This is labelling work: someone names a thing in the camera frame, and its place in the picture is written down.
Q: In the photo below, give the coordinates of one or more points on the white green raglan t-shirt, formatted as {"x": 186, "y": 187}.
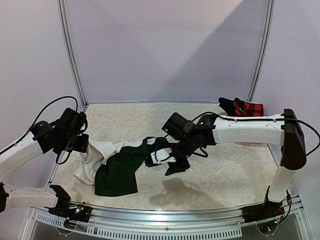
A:
{"x": 111, "y": 167}

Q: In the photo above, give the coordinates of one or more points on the aluminium front rail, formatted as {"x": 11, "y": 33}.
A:
{"x": 128, "y": 224}

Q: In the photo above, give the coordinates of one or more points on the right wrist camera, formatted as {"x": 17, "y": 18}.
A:
{"x": 159, "y": 157}

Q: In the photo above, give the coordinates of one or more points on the black garment in basket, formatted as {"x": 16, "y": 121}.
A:
{"x": 227, "y": 105}

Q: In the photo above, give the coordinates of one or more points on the aluminium frame post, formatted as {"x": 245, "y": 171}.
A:
{"x": 69, "y": 51}
{"x": 262, "y": 49}

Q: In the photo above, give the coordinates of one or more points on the right aluminium frame post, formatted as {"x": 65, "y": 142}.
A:
{"x": 262, "y": 49}

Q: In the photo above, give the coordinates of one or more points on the pink plastic laundry basket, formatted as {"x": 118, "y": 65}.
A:
{"x": 252, "y": 144}

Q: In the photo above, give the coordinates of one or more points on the red black plaid garment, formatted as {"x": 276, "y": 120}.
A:
{"x": 247, "y": 109}

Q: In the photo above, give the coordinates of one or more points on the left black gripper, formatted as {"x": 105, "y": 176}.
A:
{"x": 83, "y": 146}

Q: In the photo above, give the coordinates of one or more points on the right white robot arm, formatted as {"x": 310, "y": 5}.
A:
{"x": 211, "y": 129}

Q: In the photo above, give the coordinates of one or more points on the left aluminium frame post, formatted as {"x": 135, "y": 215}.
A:
{"x": 69, "y": 51}

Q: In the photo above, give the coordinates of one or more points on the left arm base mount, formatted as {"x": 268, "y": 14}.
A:
{"x": 74, "y": 212}

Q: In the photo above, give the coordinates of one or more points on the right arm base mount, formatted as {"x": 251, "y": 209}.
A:
{"x": 263, "y": 211}

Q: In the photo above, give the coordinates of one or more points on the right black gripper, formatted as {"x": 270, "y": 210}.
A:
{"x": 175, "y": 162}

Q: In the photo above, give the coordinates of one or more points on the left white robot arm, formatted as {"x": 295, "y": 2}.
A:
{"x": 64, "y": 135}

